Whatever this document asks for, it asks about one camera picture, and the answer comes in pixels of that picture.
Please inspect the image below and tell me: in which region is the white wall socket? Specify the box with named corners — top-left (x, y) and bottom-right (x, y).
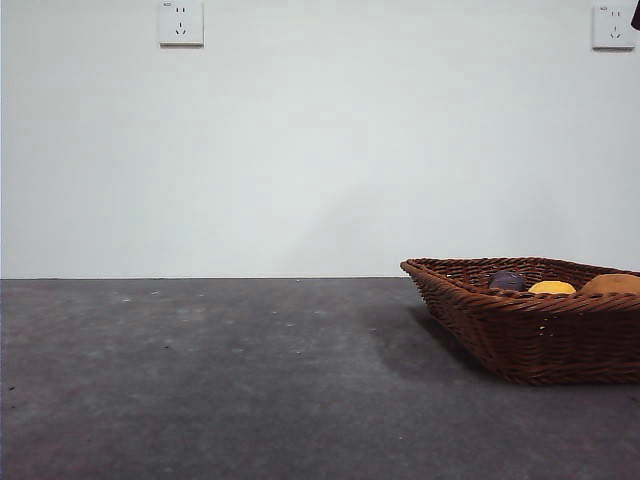
top-left (159, 0), bottom-right (205, 49)
top-left (591, 4), bottom-right (635, 52)

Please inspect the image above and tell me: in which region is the purple eggplant with green stem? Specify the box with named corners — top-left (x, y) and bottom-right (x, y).
top-left (488, 270), bottom-right (528, 292)

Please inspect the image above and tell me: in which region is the brown wicker basket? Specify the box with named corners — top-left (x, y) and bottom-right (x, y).
top-left (399, 256), bottom-right (640, 386)

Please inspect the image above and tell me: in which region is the brown potato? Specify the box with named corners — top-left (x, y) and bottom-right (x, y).
top-left (577, 273), bottom-right (640, 297)

